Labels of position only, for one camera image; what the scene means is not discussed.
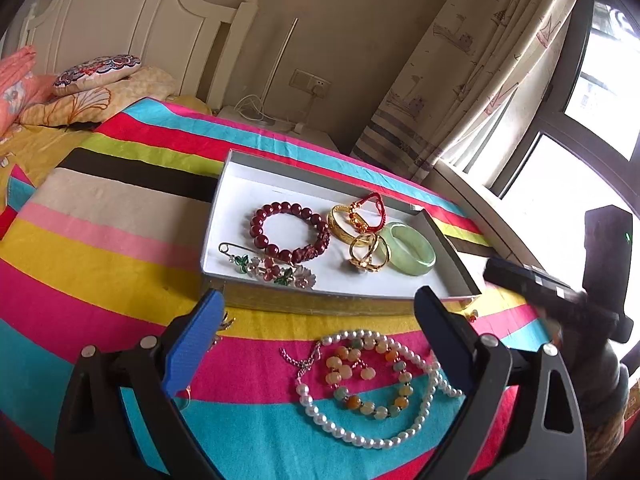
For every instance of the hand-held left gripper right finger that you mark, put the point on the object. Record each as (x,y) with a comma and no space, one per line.
(445,335)

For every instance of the yellow leaf print pillow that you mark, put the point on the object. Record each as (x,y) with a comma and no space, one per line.
(75,105)

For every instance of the flower brooch with pin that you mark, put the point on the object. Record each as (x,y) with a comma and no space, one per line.
(272,272)

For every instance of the interlocked gold rings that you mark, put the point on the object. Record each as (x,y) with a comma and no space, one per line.
(356,247)

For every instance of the gold bangle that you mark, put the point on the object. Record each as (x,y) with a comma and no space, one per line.
(336,225)

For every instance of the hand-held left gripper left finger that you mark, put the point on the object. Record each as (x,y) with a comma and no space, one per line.
(197,340)

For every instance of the embroidered patterned pillow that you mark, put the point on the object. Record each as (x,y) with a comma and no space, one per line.
(97,75)

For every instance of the grey shallow cardboard box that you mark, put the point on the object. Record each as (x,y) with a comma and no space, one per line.
(300,190)

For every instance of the pink floral quilt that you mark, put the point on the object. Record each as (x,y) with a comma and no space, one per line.
(20,85)

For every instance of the person's right forearm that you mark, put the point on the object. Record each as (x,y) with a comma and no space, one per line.
(600,380)

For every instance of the yellow floral bedsheet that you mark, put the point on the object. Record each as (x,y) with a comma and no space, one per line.
(35,155)

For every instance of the silver rhinestone brooch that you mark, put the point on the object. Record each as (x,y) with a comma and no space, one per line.
(226,321)

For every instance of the pale green jade bangle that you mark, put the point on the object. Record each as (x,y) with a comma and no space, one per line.
(407,262)

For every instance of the thin lamp pole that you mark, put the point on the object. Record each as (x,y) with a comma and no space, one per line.
(280,65)

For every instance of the small red gold charm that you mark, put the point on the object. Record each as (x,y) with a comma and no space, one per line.
(472,315)

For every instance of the cream wooden headboard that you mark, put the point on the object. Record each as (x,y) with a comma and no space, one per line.
(140,15)

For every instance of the striped colourful blanket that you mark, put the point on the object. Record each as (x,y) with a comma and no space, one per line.
(100,280)

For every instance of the dark framed window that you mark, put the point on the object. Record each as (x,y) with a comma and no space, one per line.
(565,200)

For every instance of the white nightstand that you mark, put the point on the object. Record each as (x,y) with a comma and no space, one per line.
(280,130)

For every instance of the white power adapter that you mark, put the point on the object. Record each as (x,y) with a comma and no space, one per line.
(299,126)

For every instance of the wall socket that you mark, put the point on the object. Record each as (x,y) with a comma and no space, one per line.
(311,83)

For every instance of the boat print curtain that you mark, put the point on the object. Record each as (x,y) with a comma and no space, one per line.
(450,75)

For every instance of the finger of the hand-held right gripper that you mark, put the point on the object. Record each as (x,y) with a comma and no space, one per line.
(530,282)

